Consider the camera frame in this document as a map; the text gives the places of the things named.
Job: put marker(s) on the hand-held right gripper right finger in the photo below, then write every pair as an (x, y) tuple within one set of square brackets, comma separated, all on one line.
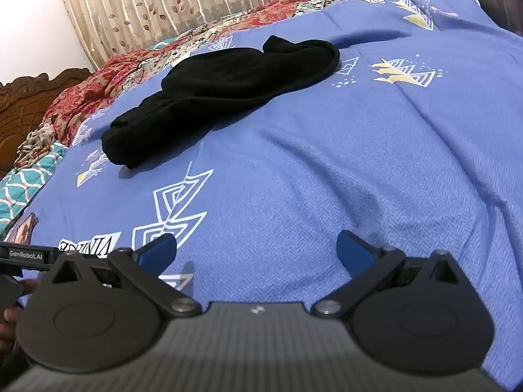
[(352, 253)]

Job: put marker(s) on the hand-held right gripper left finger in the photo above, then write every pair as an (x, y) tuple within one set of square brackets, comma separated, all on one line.
[(158, 250)]

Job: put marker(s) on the black pants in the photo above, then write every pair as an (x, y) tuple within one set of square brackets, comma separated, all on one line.
[(229, 85)]

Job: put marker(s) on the person's left hand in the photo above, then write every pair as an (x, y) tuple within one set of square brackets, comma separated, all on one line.
[(9, 326)]

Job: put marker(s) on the brown printed cloth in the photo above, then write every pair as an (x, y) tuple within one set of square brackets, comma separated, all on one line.
[(22, 228)]

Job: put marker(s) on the teal patterned cloth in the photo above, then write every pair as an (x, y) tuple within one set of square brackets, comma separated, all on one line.
[(24, 188)]

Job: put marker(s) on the blue printed bedsheet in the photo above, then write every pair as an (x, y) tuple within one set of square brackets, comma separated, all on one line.
[(327, 151)]

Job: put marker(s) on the crumpled grey floral cloth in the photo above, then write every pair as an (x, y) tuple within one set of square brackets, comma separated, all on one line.
[(34, 143)]

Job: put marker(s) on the carved wooden headboard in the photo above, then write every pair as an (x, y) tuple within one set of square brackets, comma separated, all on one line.
[(24, 106)]

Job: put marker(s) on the red floral patchwork quilt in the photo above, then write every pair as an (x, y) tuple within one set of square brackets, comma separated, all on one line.
[(122, 65)]

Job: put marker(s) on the beige leaf print curtain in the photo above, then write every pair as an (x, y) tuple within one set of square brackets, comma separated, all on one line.
[(163, 0)]

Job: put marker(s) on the teal edged dark table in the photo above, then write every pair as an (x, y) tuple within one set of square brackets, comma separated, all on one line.
[(498, 4)]

